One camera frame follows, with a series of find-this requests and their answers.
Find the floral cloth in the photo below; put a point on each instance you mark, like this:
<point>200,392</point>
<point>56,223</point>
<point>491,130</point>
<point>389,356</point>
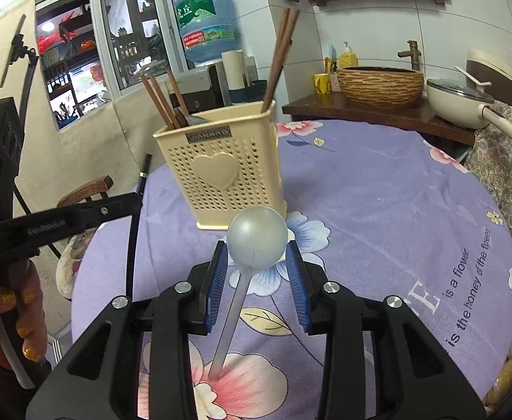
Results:
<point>505,170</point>

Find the water dispenser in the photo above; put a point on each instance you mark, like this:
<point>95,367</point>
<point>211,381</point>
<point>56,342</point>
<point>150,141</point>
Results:
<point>203,85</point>

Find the cream pan with lid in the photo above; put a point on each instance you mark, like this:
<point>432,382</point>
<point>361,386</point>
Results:
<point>452,105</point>

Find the yellow cup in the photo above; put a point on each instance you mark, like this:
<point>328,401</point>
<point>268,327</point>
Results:
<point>321,84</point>

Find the woven pattern basin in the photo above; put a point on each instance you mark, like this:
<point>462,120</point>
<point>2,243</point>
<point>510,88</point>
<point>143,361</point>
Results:
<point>380,87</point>

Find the white rice paddle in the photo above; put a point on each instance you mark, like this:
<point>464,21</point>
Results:
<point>472,76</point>

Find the bronze faucet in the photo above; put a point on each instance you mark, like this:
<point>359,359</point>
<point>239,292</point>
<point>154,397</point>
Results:
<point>411,54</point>

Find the silver metal spoon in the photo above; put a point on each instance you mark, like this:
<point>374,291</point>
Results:
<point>258,236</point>

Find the cream perforated plastic utensil holder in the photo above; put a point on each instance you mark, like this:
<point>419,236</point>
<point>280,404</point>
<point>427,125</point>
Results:
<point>221,175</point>

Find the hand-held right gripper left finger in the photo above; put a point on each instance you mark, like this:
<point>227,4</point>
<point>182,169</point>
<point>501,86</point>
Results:
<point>168,350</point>

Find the yellow soap dispenser bottle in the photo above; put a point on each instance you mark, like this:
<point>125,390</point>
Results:
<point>348,57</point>

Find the black chopstick with gold band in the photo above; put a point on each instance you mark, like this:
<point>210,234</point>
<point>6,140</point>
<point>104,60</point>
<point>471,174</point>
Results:
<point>133,245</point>

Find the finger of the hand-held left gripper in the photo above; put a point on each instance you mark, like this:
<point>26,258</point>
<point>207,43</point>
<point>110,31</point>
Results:
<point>116,208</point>

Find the person's left hand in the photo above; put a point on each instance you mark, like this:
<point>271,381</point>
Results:
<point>28,315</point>

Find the cream and brown rice cooker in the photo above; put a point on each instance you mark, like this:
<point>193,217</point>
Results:
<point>501,74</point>

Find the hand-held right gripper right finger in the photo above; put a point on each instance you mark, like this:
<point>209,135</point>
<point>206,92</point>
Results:
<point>352,350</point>

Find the wooden counter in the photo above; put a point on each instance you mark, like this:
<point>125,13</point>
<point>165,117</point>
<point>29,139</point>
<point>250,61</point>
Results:
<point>369,116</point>

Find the wooden chair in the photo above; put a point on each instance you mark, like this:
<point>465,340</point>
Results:
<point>85,192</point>

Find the paper towel roll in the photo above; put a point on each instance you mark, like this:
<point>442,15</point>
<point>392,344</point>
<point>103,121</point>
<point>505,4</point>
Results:
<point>232,70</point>

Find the blue water bottle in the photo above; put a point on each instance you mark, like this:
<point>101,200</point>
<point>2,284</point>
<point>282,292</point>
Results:
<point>205,26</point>

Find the floral cup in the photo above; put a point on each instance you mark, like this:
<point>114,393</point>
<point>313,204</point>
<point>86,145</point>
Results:
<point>335,82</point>

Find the aluminium frame window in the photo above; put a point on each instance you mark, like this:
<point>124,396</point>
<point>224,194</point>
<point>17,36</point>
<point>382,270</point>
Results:
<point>120,52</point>

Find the purple floral tablecloth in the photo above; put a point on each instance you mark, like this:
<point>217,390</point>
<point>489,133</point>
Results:
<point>369,205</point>

